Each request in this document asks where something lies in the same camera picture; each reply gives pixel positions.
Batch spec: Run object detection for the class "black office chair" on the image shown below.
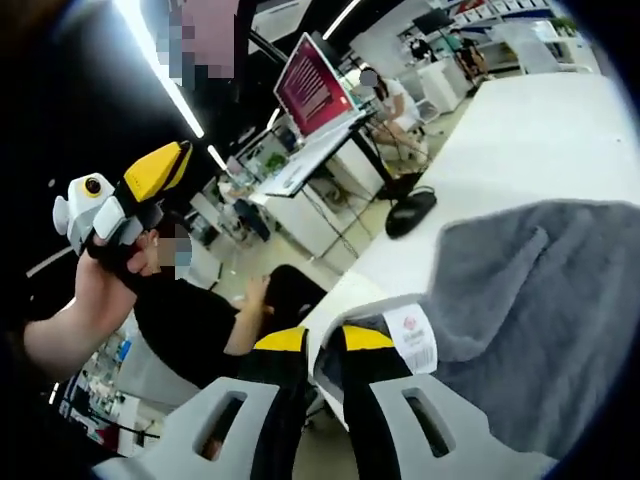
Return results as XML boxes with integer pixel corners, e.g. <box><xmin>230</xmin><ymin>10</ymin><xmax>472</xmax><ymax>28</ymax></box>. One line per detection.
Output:
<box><xmin>264</xmin><ymin>264</ymin><xmax>326</xmax><ymax>326</ymax></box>

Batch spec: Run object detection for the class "white board panel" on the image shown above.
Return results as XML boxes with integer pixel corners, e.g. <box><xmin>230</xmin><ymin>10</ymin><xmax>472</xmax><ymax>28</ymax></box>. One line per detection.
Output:
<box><xmin>504</xmin><ymin>22</ymin><xmax>601</xmax><ymax>74</ymax></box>

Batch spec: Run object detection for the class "black monitor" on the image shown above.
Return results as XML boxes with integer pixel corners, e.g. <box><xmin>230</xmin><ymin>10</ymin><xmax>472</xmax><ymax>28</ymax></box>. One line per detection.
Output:
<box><xmin>412</xmin><ymin>7</ymin><xmax>454</xmax><ymax>31</ymax></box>

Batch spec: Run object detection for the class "person's left hand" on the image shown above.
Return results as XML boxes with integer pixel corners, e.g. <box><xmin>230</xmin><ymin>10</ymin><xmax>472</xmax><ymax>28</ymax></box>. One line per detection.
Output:
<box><xmin>74</xmin><ymin>234</ymin><xmax>154</xmax><ymax>314</ymax></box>

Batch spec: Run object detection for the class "long ceiling light strip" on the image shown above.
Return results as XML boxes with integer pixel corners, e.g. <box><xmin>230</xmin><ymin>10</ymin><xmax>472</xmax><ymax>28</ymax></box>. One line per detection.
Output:
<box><xmin>322</xmin><ymin>0</ymin><xmax>362</xmax><ymax>41</ymax></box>

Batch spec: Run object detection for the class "monitor with pink screen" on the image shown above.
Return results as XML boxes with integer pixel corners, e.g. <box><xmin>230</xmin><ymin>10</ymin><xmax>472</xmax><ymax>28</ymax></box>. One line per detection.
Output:
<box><xmin>273</xmin><ymin>32</ymin><xmax>369</xmax><ymax>139</ymax></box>

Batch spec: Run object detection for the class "grey towel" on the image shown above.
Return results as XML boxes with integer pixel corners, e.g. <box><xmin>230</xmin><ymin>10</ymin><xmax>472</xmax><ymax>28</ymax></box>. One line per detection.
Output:
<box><xmin>312</xmin><ymin>199</ymin><xmax>640</xmax><ymax>464</ymax></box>

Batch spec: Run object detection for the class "shelf with white bins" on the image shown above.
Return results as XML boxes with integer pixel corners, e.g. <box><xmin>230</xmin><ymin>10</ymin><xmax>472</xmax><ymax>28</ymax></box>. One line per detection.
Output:
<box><xmin>449</xmin><ymin>0</ymin><xmax>556</xmax><ymax>26</ymax></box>

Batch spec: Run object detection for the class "white standing desk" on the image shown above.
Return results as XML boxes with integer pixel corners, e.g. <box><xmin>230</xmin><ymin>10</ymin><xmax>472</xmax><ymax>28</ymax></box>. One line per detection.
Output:
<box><xmin>249</xmin><ymin>112</ymin><xmax>396</xmax><ymax>261</ymax></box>

